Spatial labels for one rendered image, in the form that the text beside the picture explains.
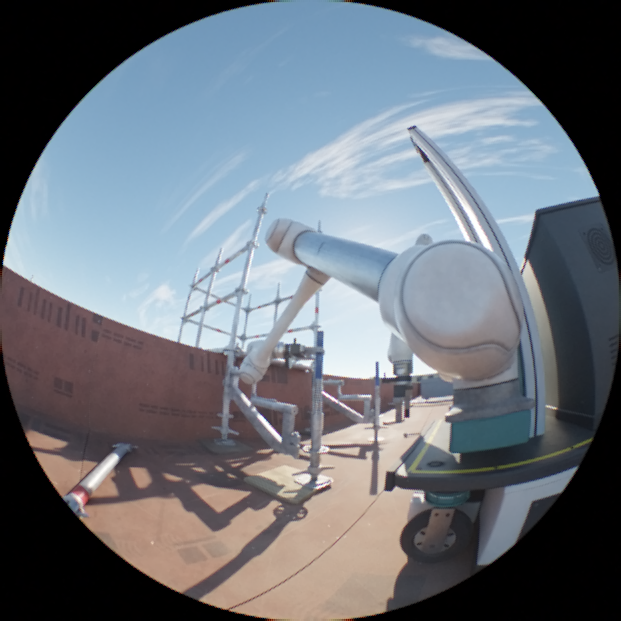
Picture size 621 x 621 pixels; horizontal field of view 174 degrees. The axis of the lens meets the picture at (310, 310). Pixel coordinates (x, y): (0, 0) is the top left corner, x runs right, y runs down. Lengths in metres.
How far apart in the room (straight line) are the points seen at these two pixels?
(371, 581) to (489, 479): 0.36
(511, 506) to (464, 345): 0.36
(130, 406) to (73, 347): 0.51
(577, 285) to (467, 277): 0.43
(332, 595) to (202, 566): 0.29
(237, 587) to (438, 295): 0.64
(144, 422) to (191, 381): 0.47
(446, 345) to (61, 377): 1.59
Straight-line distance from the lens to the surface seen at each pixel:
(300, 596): 0.58
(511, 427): 0.42
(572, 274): 0.59
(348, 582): 0.61
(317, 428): 0.97
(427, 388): 6.72
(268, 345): 0.85
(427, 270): 0.21
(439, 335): 0.19
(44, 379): 1.56
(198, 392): 1.59
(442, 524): 0.55
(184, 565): 0.64
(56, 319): 1.53
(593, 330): 0.58
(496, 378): 0.42
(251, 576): 0.62
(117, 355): 1.46
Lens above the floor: 0.49
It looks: 22 degrees up
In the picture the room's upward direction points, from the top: 3 degrees clockwise
